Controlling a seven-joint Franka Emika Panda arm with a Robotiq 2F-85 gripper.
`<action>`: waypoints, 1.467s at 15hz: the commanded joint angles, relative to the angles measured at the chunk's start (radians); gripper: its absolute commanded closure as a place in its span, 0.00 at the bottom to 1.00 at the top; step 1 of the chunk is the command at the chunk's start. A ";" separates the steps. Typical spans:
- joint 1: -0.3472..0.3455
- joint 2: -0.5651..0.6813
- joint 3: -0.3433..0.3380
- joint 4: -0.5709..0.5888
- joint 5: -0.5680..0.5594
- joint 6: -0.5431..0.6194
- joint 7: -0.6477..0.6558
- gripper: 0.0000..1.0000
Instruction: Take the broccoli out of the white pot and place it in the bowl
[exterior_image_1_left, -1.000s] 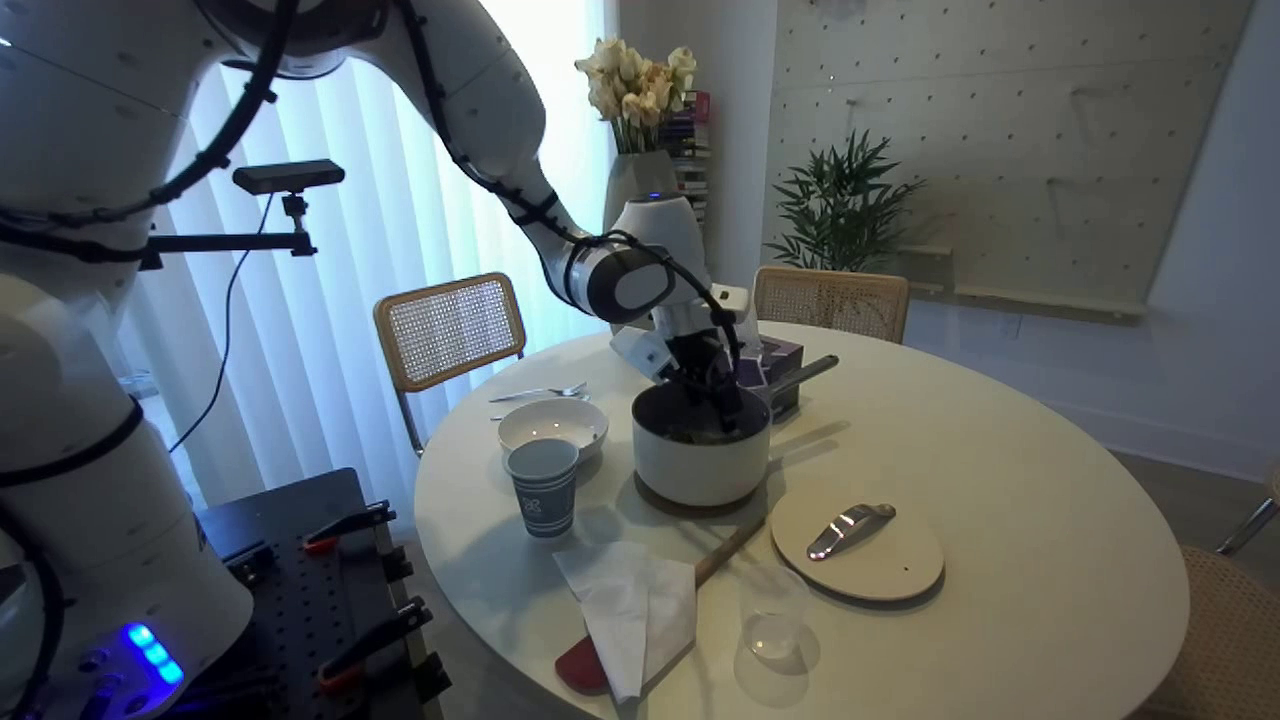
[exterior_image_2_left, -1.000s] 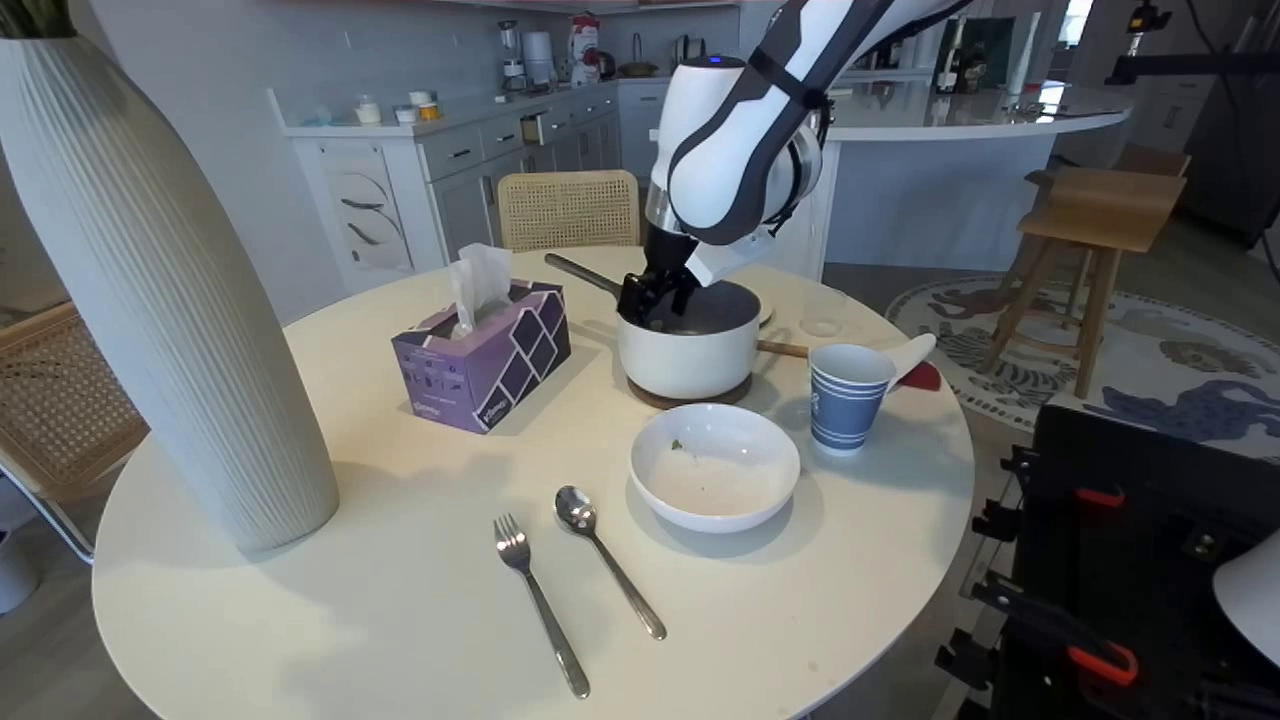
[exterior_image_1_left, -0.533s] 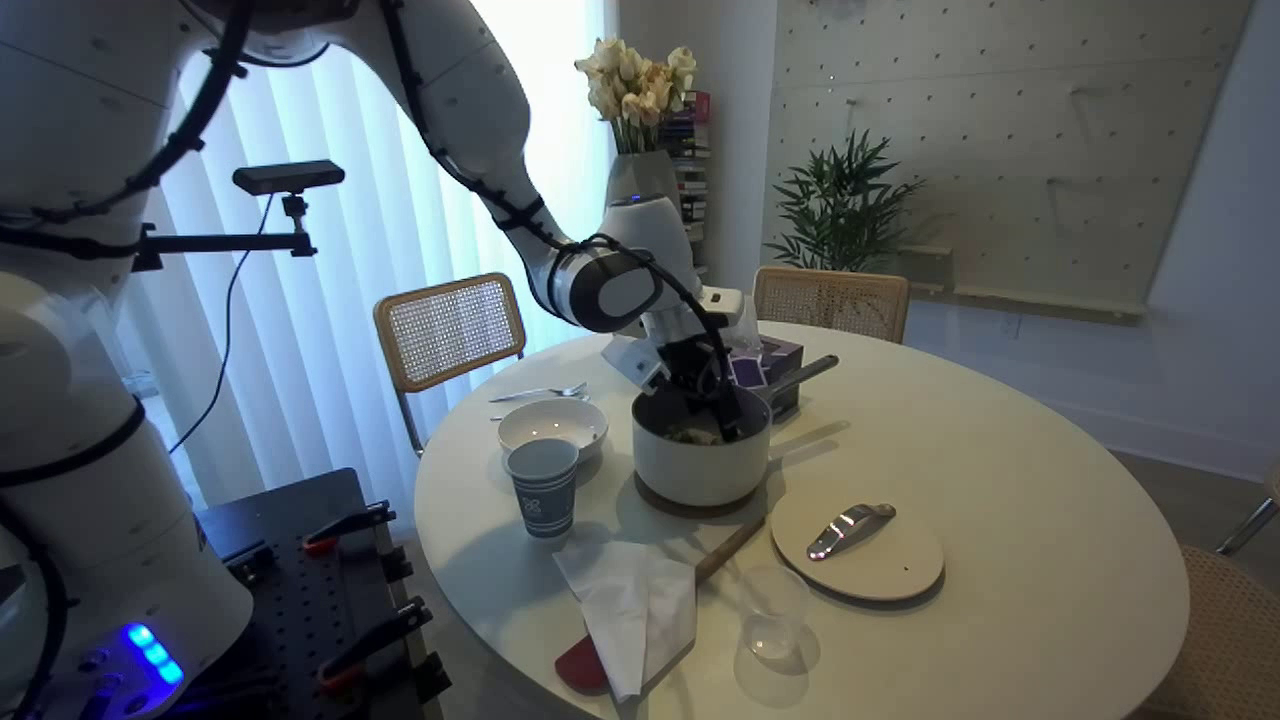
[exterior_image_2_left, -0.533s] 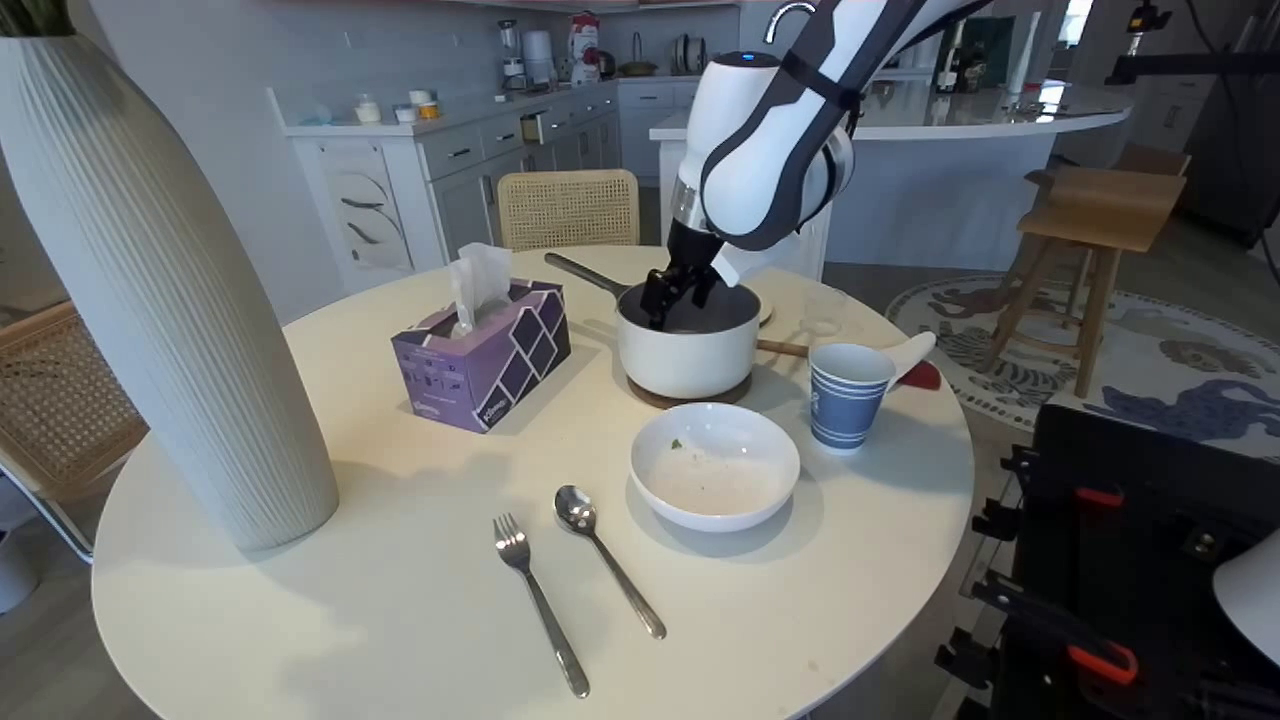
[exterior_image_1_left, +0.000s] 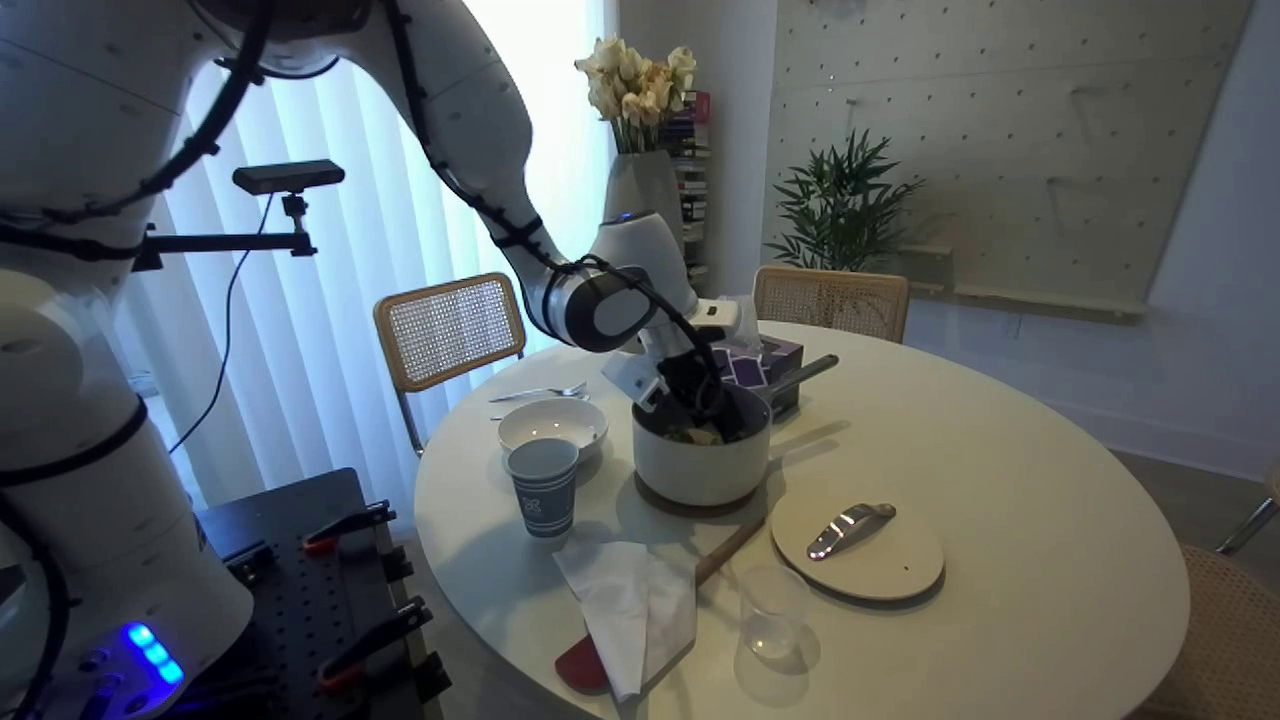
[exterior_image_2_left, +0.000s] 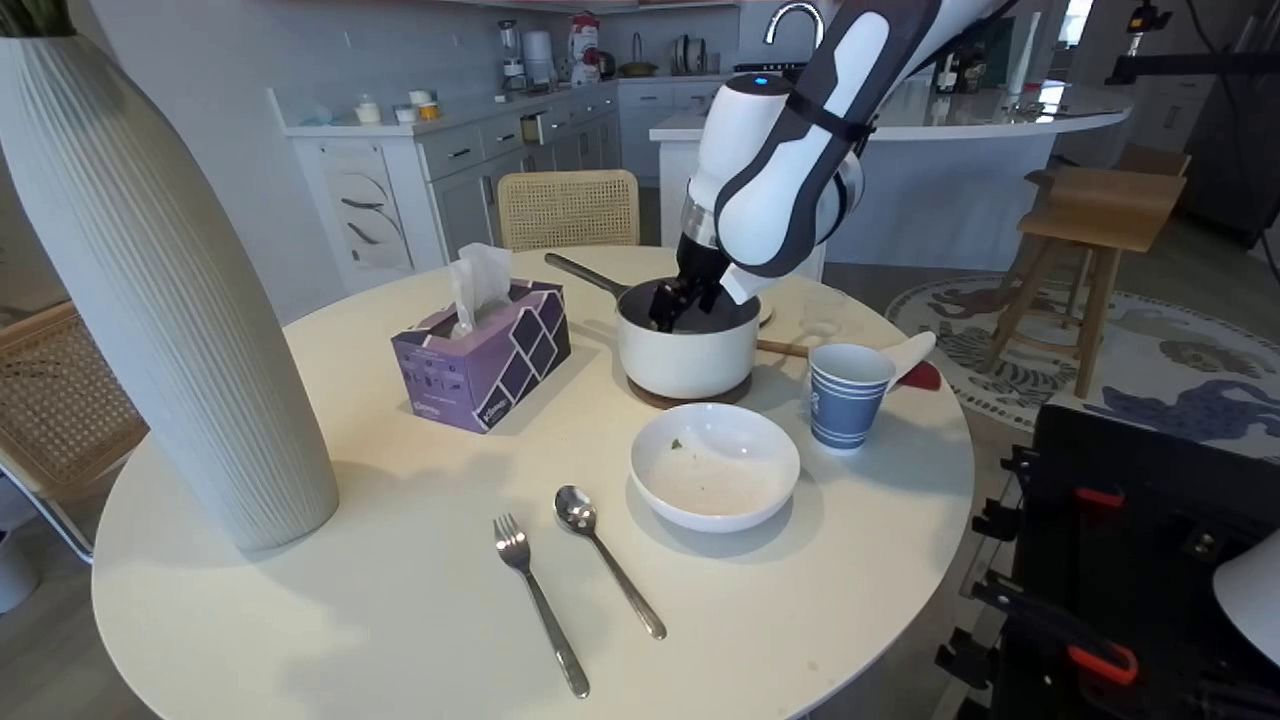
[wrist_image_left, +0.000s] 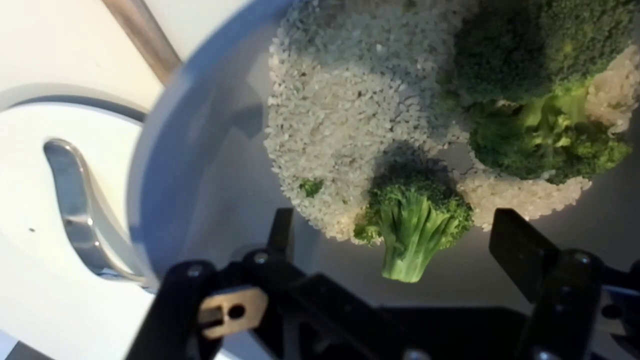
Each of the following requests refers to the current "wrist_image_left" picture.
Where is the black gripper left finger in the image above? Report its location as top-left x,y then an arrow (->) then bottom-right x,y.
125,206 -> 315,360

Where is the white plate with utensil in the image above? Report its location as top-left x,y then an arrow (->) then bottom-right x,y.
0,83 -> 164,360

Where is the white pot with dark handle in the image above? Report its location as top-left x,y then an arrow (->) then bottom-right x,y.
101,0 -> 640,316

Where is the large broccoli floret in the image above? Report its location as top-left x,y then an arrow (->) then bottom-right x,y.
452,0 -> 640,186

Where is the pile of rice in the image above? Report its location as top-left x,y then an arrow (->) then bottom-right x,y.
262,0 -> 640,245

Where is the small broccoli floret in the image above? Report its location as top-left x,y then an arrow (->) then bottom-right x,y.
351,178 -> 476,287

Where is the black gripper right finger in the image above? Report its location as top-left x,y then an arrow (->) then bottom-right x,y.
488,206 -> 640,360

